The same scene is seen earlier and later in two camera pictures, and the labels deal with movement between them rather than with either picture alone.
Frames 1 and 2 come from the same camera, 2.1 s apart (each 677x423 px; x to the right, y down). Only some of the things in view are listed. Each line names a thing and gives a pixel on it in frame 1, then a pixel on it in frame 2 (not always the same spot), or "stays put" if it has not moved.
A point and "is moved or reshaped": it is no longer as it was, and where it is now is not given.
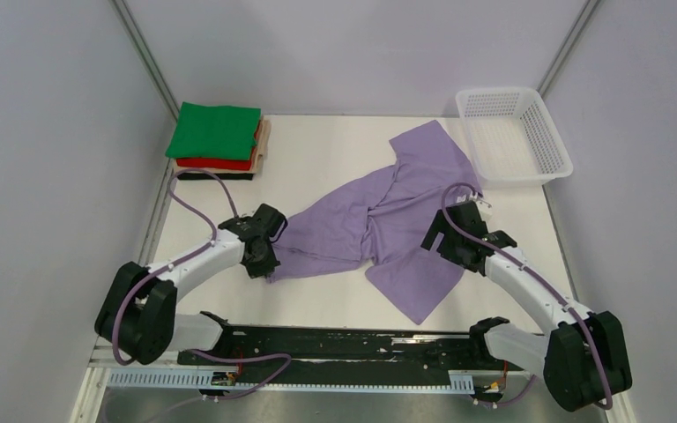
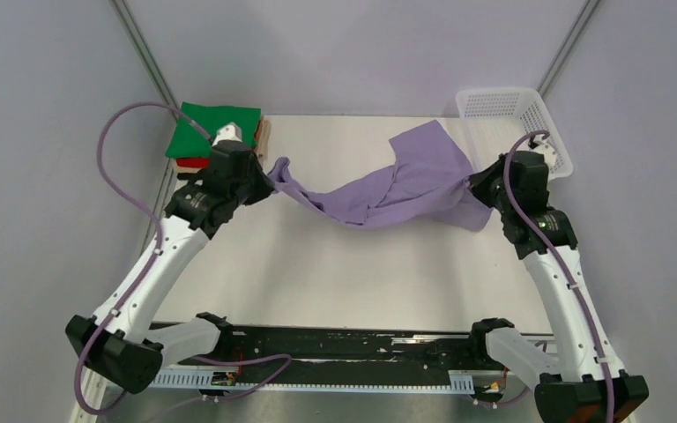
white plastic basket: [513, 138] stays put
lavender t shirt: [383, 220] is moved or reshaped
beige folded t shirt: [260, 149] stays put
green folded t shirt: [219, 132] stays put
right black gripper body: [448, 247] → [486, 187]
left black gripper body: [267, 254] → [255, 187]
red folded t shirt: [216, 163] stays put
